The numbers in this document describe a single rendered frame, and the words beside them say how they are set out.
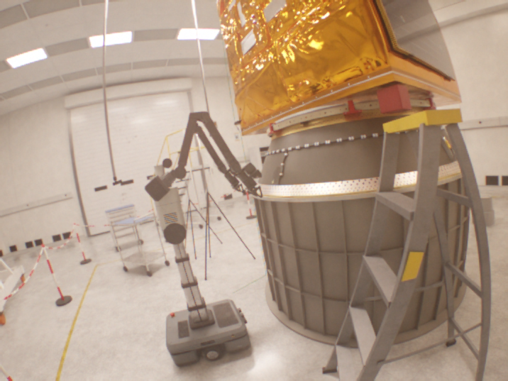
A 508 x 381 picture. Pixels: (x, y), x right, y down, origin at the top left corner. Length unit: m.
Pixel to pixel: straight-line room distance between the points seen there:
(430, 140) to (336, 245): 1.01
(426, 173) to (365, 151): 0.82
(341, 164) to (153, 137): 8.04
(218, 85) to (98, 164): 5.67
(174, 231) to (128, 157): 7.40
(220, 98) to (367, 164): 8.96
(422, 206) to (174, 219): 1.42
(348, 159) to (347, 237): 0.48
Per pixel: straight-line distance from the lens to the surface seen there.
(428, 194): 0.80
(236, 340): 1.95
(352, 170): 1.51
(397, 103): 1.39
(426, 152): 0.79
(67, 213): 9.44
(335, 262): 1.64
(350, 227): 1.52
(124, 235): 5.89
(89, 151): 9.15
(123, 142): 9.01
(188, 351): 1.97
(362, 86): 1.49
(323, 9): 1.75
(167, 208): 1.63
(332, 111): 1.67
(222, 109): 10.00
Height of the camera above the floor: 1.44
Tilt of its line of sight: 7 degrees down
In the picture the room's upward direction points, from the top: 10 degrees counter-clockwise
